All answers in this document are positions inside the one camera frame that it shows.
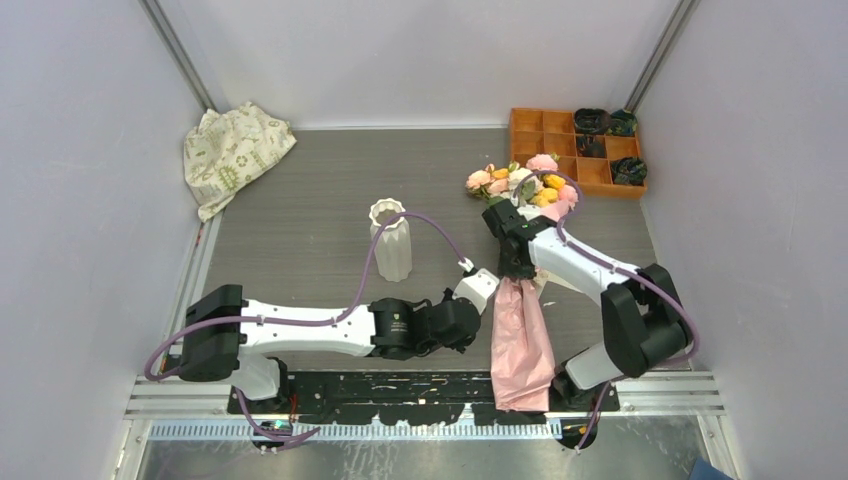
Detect cream printed ribbon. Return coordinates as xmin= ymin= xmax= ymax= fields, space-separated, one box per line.
xmin=532 ymin=268 xmax=581 ymax=296

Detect pink flower bouquet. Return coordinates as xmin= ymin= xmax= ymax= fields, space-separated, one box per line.
xmin=465 ymin=154 xmax=579 ymax=413

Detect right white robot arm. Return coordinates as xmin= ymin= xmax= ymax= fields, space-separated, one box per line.
xmin=482 ymin=200 xmax=699 ymax=411

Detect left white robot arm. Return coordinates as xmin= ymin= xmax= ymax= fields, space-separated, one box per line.
xmin=177 ymin=283 xmax=489 ymax=413

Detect white ribbed vase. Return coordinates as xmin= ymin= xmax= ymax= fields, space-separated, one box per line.
xmin=369 ymin=198 xmax=412 ymax=282

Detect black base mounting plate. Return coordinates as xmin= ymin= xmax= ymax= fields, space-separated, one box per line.
xmin=245 ymin=371 xmax=620 ymax=426

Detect orange compartment tray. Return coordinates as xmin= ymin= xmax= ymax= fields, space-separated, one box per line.
xmin=508 ymin=108 xmax=648 ymax=199

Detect dark sock in tray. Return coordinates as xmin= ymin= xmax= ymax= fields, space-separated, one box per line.
xmin=576 ymin=135 xmax=607 ymax=158

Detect patterned sock front compartment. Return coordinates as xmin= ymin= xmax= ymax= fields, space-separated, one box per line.
xmin=610 ymin=157 xmax=648 ymax=186

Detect dark rolled sock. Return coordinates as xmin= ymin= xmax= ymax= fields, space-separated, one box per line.
xmin=573 ymin=108 xmax=611 ymax=135

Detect green blue rolled sock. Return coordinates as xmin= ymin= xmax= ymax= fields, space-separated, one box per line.
xmin=607 ymin=109 xmax=638 ymax=137

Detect cream patterned cloth bag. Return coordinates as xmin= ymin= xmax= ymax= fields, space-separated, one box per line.
xmin=183 ymin=101 xmax=297 ymax=223

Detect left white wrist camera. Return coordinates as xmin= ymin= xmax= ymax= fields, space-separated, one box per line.
xmin=452 ymin=258 xmax=500 ymax=315

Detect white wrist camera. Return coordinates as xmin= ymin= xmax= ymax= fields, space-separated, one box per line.
xmin=452 ymin=258 xmax=500 ymax=315
xmin=517 ymin=205 xmax=551 ymax=223

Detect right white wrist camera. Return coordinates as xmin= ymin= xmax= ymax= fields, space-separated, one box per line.
xmin=517 ymin=205 xmax=551 ymax=223

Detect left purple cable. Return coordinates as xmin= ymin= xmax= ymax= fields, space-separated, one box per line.
xmin=143 ymin=211 xmax=475 ymax=454

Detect aluminium front rail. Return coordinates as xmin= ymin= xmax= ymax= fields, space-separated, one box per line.
xmin=124 ymin=370 xmax=726 ymax=441

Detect right corner frame post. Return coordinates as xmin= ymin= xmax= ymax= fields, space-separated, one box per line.
xmin=625 ymin=0 xmax=701 ymax=112

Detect corner frame post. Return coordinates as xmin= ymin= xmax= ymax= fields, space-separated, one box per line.
xmin=139 ymin=0 xmax=217 ymax=110
xmin=625 ymin=0 xmax=701 ymax=112

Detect left corner frame post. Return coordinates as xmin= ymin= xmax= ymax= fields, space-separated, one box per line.
xmin=139 ymin=0 xmax=217 ymax=110

